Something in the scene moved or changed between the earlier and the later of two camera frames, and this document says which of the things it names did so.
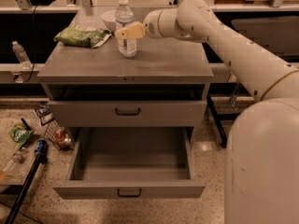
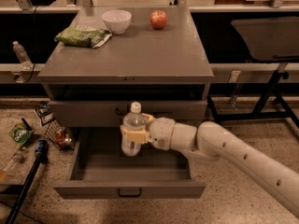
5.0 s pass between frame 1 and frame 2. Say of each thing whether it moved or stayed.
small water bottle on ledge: stayed
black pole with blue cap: stayed
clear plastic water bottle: moved
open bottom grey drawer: stayed
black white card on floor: stayed
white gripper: moved
